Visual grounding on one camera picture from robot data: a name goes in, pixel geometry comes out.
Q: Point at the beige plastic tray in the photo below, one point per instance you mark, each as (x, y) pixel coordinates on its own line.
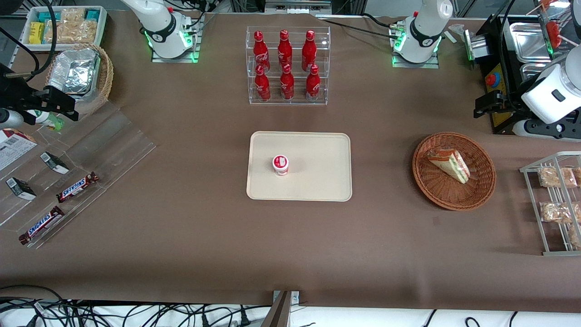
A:
(317, 172)

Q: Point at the small black white box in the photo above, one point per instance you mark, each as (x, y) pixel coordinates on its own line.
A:
(54, 162)
(20, 188)

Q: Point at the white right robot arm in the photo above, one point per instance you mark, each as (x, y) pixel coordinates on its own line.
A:
(159, 27)

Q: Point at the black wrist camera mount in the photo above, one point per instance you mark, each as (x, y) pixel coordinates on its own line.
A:
(13, 91)

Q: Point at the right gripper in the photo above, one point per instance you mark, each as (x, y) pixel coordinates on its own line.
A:
(13, 94)

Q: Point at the steel pan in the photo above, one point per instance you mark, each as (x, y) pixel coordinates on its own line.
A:
(529, 43)
(533, 72)

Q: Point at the clear acrylic stepped display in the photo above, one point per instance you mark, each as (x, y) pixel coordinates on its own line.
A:
(118, 150)

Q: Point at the metal bracket post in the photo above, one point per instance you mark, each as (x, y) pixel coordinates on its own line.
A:
(280, 313)

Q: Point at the tan wicker basket with foil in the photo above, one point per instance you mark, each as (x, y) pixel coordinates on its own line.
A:
(106, 77)

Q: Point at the triangle sandwich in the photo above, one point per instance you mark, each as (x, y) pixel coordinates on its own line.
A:
(449, 164)

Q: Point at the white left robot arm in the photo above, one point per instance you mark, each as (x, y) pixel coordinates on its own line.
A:
(426, 27)

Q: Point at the green white small bottle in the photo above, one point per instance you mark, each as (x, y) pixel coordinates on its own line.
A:
(50, 121)

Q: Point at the red round knob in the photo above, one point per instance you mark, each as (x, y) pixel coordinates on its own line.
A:
(492, 80)

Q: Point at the clear bag of granola snack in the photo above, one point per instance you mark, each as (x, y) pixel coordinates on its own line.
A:
(578, 175)
(558, 212)
(556, 177)
(575, 236)

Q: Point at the red white yogurt cup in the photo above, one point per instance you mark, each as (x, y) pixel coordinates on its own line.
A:
(280, 165)

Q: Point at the clear bag of brown snacks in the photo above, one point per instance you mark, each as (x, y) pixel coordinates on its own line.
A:
(72, 32)

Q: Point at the round brown wicker basket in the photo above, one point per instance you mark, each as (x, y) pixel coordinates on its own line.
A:
(454, 195)

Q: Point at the black food warmer machine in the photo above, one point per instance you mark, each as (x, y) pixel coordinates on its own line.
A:
(494, 36)

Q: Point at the brown table cover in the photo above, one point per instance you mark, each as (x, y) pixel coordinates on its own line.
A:
(181, 254)

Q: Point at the aluminium foil container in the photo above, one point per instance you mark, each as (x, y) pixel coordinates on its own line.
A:
(75, 72)

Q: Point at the clear acrylic bottle rack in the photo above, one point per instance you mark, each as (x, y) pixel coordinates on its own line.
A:
(297, 97)

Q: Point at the silver box with green light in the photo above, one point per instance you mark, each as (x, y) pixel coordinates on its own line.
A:
(475, 45)

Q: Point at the printed white carton box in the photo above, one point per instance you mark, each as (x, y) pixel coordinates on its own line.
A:
(13, 150)

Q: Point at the white plastic bin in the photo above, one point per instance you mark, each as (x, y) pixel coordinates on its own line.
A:
(102, 29)

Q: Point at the teal snack pack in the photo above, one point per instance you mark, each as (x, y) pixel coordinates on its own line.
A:
(47, 17)
(92, 14)

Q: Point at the snickers chocolate bar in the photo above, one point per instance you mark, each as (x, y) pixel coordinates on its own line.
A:
(77, 187)
(41, 225)

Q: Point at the red cola bottle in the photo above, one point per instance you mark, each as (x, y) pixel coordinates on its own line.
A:
(287, 86)
(260, 52)
(309, 52)
(284, 50)
(262, 86)
(312, 86)

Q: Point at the red food on skewer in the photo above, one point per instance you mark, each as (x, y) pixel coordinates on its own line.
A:
(553, 34)

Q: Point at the yellow snack pack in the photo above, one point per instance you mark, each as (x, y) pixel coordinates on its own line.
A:
(36, 32)

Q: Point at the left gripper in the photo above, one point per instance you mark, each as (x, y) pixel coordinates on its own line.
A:
(509, 102)

